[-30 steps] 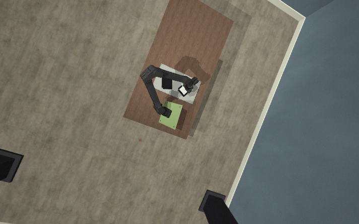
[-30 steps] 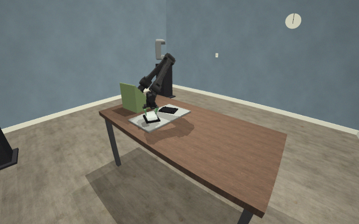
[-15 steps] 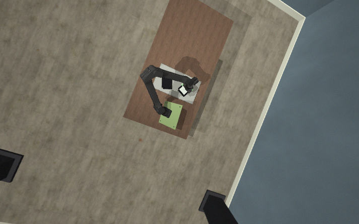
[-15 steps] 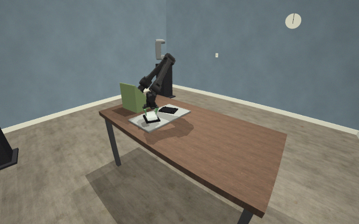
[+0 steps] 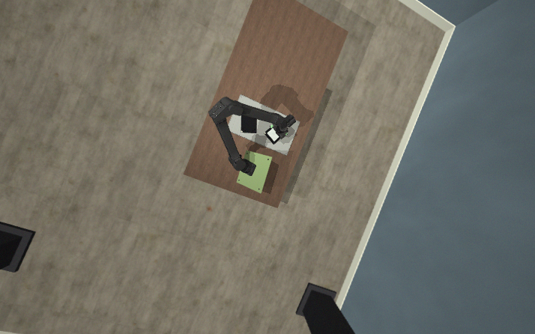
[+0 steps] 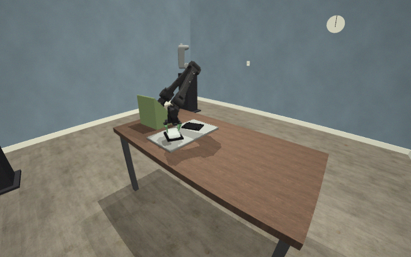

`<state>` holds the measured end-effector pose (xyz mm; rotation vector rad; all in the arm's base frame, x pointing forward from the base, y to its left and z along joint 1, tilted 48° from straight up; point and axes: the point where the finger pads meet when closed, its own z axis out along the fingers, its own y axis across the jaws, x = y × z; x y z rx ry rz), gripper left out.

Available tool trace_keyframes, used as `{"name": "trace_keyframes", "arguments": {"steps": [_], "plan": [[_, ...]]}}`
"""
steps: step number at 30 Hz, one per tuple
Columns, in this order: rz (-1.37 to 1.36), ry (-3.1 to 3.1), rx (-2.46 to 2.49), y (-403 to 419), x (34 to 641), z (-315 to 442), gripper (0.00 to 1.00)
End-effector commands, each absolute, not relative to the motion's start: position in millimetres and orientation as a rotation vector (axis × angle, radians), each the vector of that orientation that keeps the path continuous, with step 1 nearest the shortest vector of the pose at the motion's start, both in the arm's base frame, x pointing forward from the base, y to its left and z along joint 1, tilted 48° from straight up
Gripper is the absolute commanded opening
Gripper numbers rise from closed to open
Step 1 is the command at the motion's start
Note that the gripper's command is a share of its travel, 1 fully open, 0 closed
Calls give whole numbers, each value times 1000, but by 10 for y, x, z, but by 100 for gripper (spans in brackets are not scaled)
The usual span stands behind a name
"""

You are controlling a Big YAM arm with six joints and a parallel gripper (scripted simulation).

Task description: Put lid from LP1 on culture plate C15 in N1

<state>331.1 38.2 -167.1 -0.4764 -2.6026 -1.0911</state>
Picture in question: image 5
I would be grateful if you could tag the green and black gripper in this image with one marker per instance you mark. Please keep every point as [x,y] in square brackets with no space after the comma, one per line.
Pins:
[281,135]

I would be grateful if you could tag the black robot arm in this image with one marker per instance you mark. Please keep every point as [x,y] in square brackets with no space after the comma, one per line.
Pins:
[226,107]

